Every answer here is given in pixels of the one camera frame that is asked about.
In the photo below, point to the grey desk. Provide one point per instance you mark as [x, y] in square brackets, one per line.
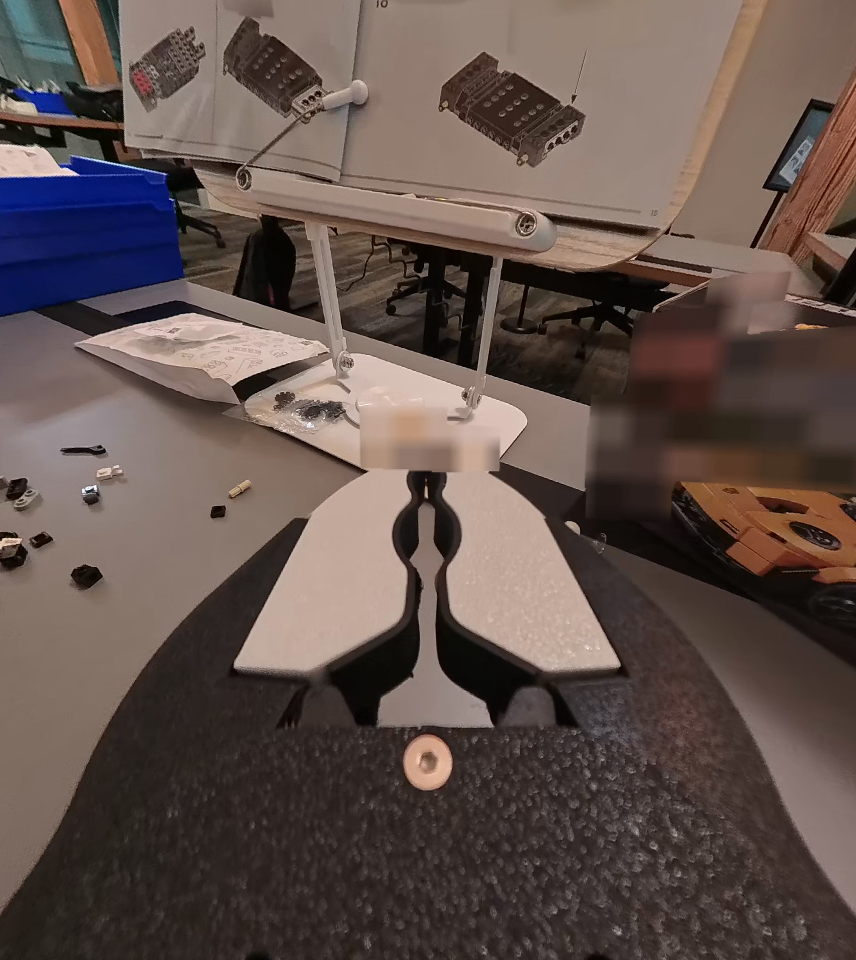
[60, 675]

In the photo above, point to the toy instruction booklet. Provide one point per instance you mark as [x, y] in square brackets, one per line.
[473, 150]

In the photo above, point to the black backpack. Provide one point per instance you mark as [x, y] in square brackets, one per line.
[263, 262]

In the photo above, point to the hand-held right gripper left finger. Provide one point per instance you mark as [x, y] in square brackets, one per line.
[330, 592]

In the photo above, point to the blue plastic bin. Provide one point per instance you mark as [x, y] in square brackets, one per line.
[60, 240]

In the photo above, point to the wooden post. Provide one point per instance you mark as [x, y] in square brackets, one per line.
[90, 37]

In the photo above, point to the black office chair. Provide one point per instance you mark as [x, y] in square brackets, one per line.
[428, 289]
[570, 315]

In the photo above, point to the wooden pillar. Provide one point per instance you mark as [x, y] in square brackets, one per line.
[840, 127]

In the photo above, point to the opened printed paper bag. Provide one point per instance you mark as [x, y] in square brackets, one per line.
[173, 352]

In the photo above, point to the scattered small toy brick pieces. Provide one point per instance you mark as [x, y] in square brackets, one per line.
[87, 576]

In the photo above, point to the display screen on stand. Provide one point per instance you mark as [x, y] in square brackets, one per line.
[799, 142]

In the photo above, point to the clear bag of black pieces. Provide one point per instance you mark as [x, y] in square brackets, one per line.
[300, 409]

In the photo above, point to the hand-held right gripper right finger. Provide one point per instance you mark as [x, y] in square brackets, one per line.
[525, 592]

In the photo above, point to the large printed paper bag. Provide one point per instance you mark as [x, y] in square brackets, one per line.
[0, 161]

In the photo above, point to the yellow car toy box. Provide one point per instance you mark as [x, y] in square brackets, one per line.
[795, 540]

